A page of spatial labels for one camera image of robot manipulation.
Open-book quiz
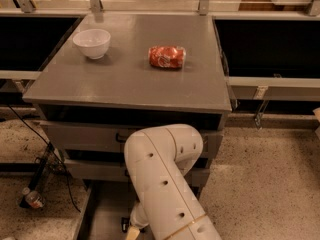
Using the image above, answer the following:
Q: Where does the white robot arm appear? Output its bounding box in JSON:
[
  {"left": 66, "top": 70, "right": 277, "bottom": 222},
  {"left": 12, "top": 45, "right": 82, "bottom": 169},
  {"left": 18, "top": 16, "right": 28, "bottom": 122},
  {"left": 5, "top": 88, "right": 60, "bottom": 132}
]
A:
[{"left": 124, "top": 124, "right": 222, "bottom": 240}]

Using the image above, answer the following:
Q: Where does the black rxbar chocolate bar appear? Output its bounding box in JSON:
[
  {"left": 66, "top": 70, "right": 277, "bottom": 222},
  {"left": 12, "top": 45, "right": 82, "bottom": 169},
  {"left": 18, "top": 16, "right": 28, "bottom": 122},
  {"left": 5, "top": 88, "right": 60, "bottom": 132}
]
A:
[{"left": 121, "top": 217, "right": 130, "bottom": 233}]

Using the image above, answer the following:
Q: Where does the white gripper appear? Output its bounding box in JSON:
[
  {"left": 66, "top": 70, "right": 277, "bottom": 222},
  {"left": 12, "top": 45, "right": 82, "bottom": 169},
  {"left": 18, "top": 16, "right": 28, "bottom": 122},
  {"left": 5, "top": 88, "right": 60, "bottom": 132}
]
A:
[{"left": 125, "top": 203, "right": 149, "bottom": 240}]

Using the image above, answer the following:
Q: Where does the grey top drawer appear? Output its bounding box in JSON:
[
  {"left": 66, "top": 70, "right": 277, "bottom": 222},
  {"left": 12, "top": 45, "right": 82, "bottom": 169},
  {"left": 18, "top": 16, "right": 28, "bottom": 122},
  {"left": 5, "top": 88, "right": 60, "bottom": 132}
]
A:
[{"left": 40, "top": 121, "right": 223, "bottom": 159}]

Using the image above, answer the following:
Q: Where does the grey drawer cabinet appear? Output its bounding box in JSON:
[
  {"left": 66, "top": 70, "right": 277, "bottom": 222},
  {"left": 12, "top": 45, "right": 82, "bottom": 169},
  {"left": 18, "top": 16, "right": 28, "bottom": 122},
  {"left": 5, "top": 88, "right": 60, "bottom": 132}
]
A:
[{"left": 22, "top": 13, "right": 232, "bottom": 198}]

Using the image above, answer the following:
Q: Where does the black top drawer handle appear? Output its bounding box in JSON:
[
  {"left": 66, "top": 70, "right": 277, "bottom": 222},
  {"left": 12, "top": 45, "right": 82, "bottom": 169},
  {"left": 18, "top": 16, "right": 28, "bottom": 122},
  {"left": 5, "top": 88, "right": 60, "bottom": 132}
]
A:
[{"left": 115, "top": 133, "right": 129, "bottom": 143}]

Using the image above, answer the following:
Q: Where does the grey open bottom drawer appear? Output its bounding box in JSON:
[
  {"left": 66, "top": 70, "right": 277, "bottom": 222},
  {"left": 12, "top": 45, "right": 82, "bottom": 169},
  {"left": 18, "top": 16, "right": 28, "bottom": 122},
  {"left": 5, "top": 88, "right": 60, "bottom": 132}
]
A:
[{"left": 72, "top": 181, "right": 137, "bottom": 240}]

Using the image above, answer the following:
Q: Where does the white ceramic bowl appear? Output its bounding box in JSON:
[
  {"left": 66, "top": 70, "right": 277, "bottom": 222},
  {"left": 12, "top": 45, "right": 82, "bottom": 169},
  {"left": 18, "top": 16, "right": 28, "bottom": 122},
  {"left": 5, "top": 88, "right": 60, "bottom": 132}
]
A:
[{"left": 72, "top": 29, "right": 111, "bottom": 59}]

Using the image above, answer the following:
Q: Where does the black stand on floor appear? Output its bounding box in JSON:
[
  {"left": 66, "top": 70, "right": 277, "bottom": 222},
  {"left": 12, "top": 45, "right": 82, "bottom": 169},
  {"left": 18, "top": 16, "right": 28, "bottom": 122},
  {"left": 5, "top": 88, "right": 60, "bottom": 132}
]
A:
[{"left": 19, "top": 142, "right": 55, "bottom": 209}]

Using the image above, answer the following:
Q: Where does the grey middle drawer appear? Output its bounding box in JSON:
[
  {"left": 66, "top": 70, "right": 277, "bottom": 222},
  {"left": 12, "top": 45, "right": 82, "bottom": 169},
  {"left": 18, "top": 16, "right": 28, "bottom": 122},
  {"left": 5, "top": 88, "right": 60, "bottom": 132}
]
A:
[{"left": 65, "top": 159, "right": 210, "bottom": 187}]

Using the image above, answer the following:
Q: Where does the plastic bottle on floor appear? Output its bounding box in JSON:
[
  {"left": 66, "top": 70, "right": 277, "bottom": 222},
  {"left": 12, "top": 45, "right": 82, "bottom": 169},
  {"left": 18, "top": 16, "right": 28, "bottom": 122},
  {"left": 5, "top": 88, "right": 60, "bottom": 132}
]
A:
[{"left": 21, "top": 187, "right": 45, "bottom": 209}]

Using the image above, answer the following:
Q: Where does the black cable on floor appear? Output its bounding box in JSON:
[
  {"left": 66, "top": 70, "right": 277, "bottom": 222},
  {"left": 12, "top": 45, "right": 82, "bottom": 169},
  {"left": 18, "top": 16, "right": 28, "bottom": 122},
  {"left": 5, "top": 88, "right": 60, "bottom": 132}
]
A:
[{"left": 0, "top": 97, "right": 82, "bottom": 214}]

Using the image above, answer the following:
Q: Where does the crushed red soda can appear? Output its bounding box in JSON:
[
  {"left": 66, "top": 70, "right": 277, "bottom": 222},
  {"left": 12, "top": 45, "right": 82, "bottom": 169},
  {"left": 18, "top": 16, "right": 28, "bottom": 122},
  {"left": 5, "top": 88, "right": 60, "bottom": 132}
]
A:
[{"left": 148, "top": 46, "right": 186, "bottom": 69}]

